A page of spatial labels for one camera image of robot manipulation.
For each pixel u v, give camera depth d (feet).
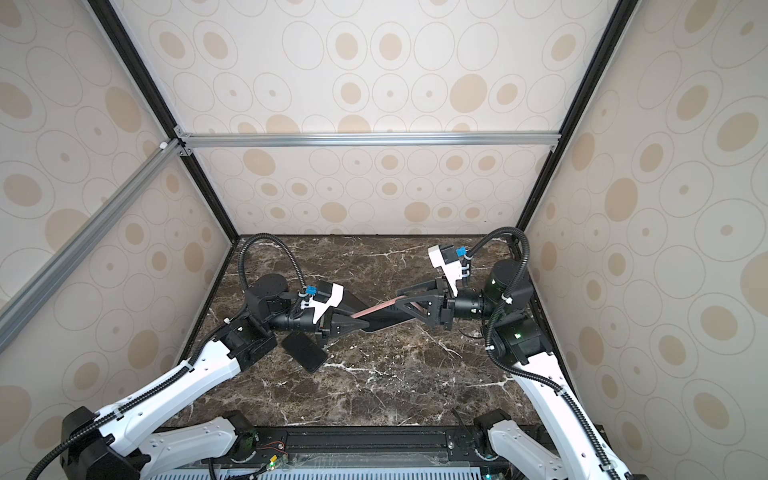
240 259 3.68
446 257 1.63
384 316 1.88
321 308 1.74
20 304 1.69
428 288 1.81
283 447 2.39
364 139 2.86
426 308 1.87
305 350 3.04
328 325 1.83
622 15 2.24
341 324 1.89
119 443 1.28
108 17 2.21
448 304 1.62
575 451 1.28
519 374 1.45
